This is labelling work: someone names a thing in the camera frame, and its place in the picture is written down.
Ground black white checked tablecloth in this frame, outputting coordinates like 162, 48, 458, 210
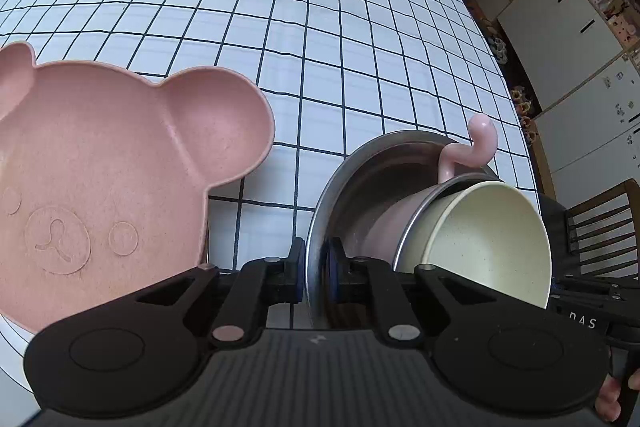
0, 0, 542, 334

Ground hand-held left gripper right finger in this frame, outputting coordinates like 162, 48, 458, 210
326, 238, 506, 349

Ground white fridge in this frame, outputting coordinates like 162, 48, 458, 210
532, 54, 640, 194

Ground brown wooden chair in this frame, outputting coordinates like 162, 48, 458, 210
537, 179, 640, 281

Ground grey sneakers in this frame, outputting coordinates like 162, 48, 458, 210
487, 19, 511, 63

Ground white floor cabinet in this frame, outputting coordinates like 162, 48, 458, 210
497, 0, 627, 108

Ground person's right hand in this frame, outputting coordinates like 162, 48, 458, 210
595, 369, 640, 424

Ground stainless steel bowl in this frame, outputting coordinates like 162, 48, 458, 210
306, 130, 502, 331

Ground pink bear-shaped plate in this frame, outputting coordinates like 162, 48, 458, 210
0, 42, 277, 334

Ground pink pot with steel inside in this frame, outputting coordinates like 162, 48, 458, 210
360, 113, 506, 276

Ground cream bowl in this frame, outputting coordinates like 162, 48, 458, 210
392, 181, 554, 312

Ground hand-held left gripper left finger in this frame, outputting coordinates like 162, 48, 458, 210
132, 237, 307, 351

